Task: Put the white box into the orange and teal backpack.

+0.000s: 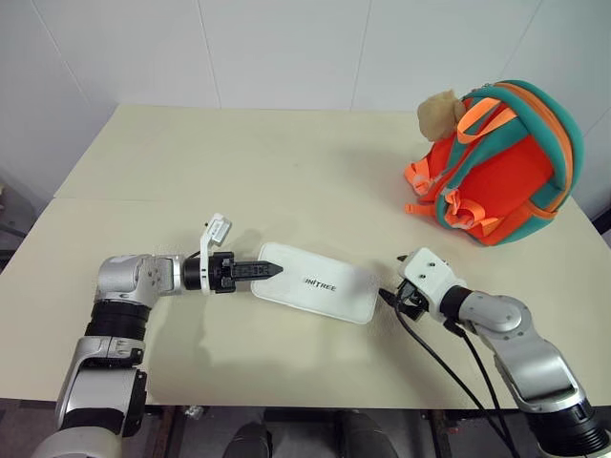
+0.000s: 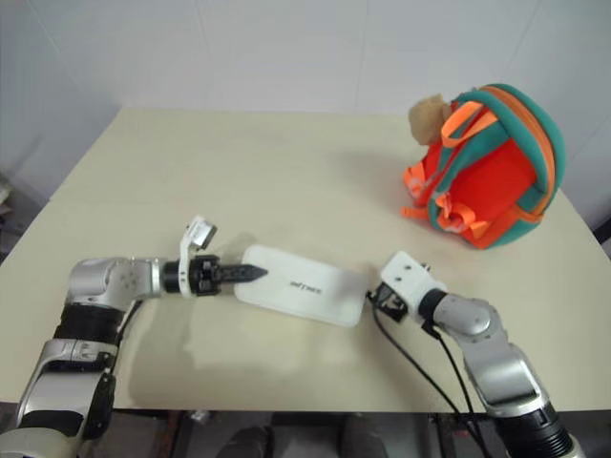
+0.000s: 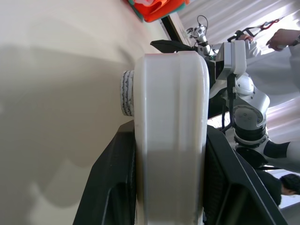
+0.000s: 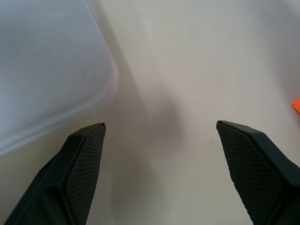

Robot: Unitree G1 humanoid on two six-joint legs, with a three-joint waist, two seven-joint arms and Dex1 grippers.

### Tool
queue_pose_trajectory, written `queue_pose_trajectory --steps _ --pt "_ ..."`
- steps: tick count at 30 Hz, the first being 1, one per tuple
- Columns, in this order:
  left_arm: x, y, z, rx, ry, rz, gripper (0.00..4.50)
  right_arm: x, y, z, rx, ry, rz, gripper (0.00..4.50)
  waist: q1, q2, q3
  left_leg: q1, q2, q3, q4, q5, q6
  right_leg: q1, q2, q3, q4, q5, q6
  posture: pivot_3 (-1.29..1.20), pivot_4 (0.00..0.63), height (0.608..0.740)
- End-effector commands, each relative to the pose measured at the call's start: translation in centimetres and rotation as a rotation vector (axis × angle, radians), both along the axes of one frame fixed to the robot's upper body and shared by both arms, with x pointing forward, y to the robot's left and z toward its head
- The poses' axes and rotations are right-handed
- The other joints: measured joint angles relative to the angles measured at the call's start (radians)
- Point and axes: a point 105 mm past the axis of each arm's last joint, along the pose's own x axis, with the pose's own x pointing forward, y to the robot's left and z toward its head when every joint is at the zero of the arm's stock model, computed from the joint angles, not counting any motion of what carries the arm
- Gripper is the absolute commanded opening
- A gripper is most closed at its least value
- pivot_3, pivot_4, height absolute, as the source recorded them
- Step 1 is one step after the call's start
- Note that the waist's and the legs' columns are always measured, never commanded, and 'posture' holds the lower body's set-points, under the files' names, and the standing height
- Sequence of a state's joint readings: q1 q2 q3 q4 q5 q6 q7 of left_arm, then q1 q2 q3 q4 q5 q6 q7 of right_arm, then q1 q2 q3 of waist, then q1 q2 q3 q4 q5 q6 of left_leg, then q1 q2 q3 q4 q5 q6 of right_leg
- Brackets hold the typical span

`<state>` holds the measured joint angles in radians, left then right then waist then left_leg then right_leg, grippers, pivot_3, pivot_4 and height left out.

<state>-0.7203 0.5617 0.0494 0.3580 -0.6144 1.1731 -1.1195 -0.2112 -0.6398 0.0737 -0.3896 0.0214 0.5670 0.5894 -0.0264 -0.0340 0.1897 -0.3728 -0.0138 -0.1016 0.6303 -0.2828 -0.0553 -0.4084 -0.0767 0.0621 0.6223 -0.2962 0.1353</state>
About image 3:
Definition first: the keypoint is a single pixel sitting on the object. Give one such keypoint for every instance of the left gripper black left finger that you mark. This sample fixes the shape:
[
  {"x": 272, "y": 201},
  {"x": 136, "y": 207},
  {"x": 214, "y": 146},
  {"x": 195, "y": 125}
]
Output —
[{"x": 112, "y": 168}]

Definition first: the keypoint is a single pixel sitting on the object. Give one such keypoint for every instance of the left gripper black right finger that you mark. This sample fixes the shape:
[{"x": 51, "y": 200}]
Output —
[{"x": 229, "y": 178}]

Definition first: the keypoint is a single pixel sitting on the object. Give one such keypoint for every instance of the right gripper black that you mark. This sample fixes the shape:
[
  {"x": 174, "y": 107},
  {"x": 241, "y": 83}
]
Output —
[{"x": 211, "y": 72}]

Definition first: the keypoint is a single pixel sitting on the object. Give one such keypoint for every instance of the white plastic bottle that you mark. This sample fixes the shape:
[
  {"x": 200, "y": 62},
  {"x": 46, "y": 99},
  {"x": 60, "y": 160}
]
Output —
[{"x": 171, "y": 122}]

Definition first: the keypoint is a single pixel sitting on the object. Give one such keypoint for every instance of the orange and teal backpack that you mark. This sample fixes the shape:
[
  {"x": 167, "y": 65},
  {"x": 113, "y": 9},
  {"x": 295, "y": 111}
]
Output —
[{"x": 159, "y": 8}]

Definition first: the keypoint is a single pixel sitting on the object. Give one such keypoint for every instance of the bare hand gripping handle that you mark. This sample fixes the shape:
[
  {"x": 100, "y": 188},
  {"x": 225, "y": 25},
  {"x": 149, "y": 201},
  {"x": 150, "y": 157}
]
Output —
[{"x": 246, "y": 37}]

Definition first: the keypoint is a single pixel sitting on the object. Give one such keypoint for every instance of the bare hand with wristwatch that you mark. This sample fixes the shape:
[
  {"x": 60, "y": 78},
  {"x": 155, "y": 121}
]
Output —
[{"x": 281, "y": 38}]

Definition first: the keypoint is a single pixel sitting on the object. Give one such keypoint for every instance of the black table edge strip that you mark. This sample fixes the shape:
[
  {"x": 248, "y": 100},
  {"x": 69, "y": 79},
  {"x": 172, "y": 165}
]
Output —
[{"x": 172, "y": 30}]

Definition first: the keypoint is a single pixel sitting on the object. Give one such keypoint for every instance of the small silver background robot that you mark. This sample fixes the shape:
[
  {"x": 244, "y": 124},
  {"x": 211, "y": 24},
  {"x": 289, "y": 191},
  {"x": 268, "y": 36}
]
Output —
[{"x": 202, "y": 39}]

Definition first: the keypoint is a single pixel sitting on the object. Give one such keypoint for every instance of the person with black hair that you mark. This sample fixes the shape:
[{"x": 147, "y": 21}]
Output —
[{"x": 279, "y": 187}]

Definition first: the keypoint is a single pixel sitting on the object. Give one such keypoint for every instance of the white marbled round cap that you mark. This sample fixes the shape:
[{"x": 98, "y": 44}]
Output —
[{"x": 126, "y": 93}]

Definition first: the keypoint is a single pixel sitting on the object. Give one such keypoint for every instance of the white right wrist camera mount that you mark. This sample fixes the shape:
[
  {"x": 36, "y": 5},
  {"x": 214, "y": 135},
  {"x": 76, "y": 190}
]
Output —
[{"x": 233, "y": 58}]

